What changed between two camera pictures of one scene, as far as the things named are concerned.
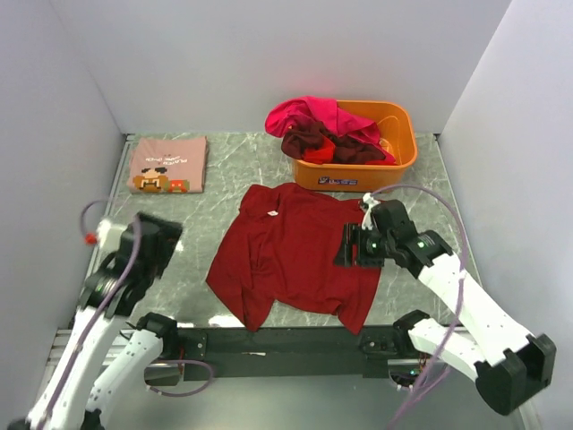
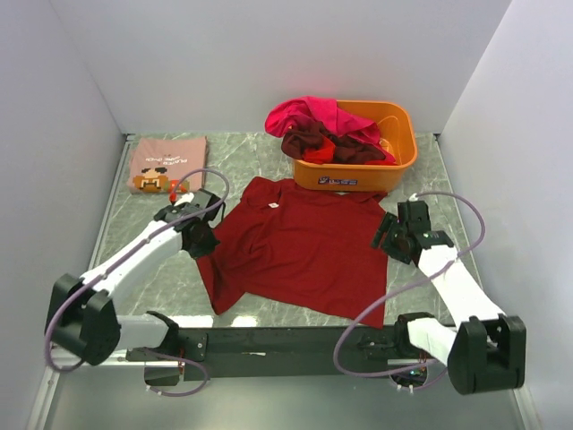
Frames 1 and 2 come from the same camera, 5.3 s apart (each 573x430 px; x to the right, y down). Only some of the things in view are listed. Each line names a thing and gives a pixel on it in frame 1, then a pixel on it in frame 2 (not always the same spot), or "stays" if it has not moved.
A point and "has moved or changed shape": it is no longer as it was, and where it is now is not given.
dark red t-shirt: (285, 247) has moved or changed shape
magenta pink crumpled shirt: (327, 115) stays
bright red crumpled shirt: (325, 154) stays
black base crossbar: (266, 352) stays
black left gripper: (170, 234) -> (207, 248)
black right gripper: (351, 234) -> (388, 225)
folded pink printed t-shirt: (168, 165) stays
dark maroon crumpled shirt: (346, 150) stays
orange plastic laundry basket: (397, 133) stays
